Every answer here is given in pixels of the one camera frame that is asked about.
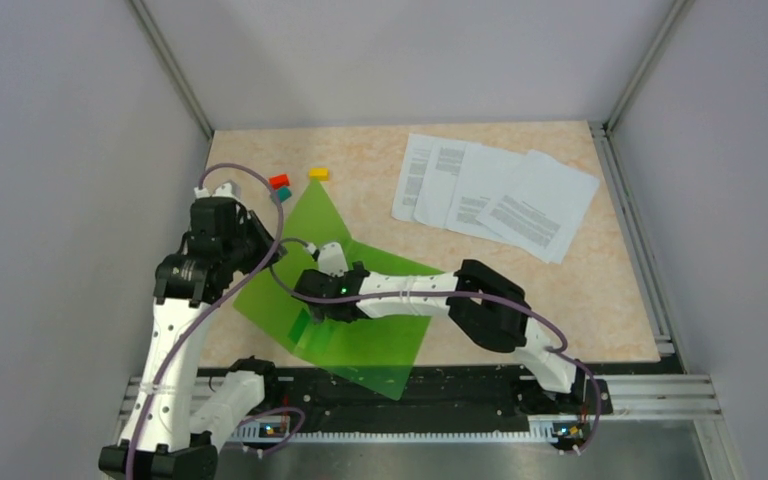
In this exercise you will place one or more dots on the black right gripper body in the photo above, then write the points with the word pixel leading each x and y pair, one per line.
pixel 320 313

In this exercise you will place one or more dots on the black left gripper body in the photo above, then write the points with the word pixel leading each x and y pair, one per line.
pixel 249 246

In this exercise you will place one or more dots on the green plastic folder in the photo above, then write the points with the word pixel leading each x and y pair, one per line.
pixel 377 354

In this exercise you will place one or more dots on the printed paper sheet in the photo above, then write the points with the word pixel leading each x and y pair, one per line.
pixel 417 154
pixel 484 170
pixel 541 206

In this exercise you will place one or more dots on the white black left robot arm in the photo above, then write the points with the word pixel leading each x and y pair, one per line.
pixel 164 438

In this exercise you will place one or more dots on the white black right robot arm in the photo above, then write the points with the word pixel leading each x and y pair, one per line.
pixel 488 308

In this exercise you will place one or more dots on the teal block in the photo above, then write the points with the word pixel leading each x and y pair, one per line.
pixel 284 194

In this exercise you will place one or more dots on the red block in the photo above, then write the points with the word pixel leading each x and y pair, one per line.
pixel 279 181

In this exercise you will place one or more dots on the yellow block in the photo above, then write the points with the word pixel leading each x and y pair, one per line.
pixel 319 174

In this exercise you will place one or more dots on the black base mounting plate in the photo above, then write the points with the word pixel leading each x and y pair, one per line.
pixel 435 400

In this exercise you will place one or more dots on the aluminium frame post left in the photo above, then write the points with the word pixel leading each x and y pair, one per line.
pixel 169 64

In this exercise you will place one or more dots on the aluminium frame post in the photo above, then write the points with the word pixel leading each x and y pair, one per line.
pixel 169 64
pixel 660 40

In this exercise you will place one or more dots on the aluminium side rail right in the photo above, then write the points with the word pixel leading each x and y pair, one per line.
pixel 639 252

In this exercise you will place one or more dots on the aluminium front rail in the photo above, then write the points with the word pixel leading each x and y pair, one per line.
pixel 634 398

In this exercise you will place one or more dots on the aluminium frame post right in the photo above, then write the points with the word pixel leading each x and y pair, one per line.
pixel 660 40

